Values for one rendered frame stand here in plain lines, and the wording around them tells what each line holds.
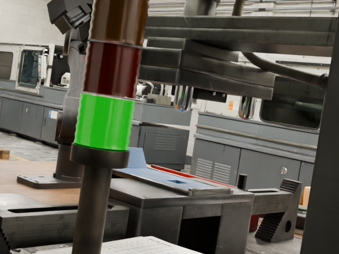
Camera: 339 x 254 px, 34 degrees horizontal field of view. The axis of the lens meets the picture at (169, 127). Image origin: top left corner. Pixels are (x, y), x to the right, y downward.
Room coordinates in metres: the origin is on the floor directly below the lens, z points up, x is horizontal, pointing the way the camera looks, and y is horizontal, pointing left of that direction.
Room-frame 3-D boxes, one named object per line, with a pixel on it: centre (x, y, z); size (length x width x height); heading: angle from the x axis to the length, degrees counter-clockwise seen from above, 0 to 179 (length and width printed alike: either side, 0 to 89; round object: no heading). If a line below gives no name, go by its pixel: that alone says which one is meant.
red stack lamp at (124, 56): (0.38, 0.04, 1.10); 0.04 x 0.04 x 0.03
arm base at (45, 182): (1.06, 0.17, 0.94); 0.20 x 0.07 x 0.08; 137
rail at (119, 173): (0.66, 0.01, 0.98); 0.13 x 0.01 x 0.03; 47
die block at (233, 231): (0.67, -0.02, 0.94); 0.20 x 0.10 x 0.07; 137
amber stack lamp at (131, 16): (0.38, 0.04, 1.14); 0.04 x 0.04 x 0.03
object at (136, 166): (0.71, 0.00, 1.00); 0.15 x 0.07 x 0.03; 48
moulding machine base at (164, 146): (9.83, 1.94, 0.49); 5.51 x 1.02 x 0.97; 44
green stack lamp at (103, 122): (0.38, 0.04, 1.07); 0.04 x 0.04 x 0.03
